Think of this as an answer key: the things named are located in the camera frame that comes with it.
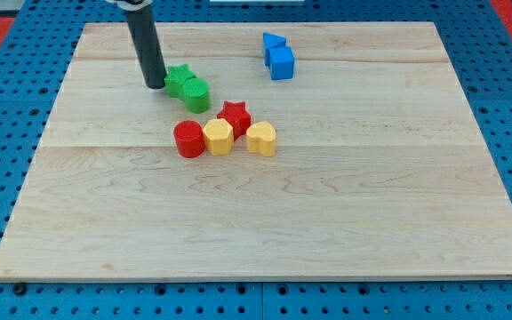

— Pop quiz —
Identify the light wooden board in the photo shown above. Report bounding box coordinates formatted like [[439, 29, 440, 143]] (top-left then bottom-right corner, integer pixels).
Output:
[[0, 22, 512, 283]]

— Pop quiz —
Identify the red star block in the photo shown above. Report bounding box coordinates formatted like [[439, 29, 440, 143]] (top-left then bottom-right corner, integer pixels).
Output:
[[217, 100, 252, 140]]

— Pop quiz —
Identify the green cylinder block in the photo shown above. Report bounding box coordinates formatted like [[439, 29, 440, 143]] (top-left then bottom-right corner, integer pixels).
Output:
[[182, 78, 211, 114]]

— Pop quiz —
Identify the yellow heart block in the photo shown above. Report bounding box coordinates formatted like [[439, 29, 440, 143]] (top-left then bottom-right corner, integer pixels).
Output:
[[246, 121, 276, 156]]

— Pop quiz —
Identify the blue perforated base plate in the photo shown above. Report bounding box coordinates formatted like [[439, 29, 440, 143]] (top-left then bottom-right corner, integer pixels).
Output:
[[0, 0, 512, 319]]

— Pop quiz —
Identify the green star block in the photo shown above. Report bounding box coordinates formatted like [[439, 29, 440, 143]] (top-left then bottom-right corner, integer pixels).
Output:
[[164, 64, 196, 99]]

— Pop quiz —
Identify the blue cube block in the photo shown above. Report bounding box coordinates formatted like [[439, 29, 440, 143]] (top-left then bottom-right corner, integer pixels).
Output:
[[268, 46, 295, 81]]

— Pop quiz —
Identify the white rod mount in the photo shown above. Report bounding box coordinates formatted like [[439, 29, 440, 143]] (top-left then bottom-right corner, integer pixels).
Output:
[[105, 0, 153, 11]]

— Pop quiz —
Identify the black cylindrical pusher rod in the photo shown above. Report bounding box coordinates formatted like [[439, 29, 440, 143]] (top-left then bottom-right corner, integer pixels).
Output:
[[124, 5, 166, 89]]

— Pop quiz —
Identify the blue triangle block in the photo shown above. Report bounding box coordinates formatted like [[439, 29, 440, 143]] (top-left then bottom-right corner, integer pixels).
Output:
[[262, 32, 287, 67]]

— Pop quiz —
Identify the red cylinder block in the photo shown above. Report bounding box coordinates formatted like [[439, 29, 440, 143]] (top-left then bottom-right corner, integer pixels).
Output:
[[173, 120, 205, 158]]

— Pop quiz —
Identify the yellow hexagon block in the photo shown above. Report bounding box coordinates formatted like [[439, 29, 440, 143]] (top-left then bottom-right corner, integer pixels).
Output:
[[203, 118, 234, 156]]

